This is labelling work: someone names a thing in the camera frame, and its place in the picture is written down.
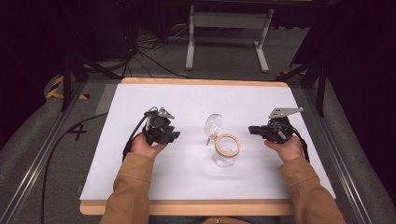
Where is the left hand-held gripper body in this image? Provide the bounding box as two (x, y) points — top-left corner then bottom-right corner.
(142, 106), (177, 147)

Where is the yellow black floor tape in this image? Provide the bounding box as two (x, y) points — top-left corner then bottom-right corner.
(46, 75), (91, 101)

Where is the person's left hand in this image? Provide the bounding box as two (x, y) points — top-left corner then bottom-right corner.
(129, 133), (168, 160)

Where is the person's right hand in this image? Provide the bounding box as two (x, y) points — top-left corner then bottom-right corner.
(263, 134), (304, 163)

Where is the black tripod stand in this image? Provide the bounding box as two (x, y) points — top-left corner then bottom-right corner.
(274, 55), (329, 119)
(59, 0), (123, 113)

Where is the bundle of black cables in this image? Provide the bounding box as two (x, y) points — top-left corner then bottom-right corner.
(120, 18), (192, 80)

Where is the glass jar with hinged lid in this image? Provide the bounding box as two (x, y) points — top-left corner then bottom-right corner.
(204, 113), (243, 169)

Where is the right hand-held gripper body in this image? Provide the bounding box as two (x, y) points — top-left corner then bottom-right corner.
(257, 106), (304, 145)

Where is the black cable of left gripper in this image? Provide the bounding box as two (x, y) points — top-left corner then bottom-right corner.
(121, 106), (159, 162)

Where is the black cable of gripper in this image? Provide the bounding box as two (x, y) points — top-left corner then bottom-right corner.
(121, 106), (159, 162)
(281, 122), (311, 163)

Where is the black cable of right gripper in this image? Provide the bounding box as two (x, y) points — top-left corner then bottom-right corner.
(281, 122), (311, 163)

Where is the grey metal stand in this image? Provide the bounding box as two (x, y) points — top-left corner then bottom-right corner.
(185, 5), (275, 74)

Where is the white table mat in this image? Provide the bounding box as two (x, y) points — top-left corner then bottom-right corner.
(78, 83), (337, 202)

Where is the aluminium floor rail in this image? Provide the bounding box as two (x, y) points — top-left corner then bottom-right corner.
(303, 88), (375, 224)
(0, 81), (88, 224)

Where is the black floor cable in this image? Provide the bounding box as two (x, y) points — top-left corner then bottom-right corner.
(40, 111), (109, 224)

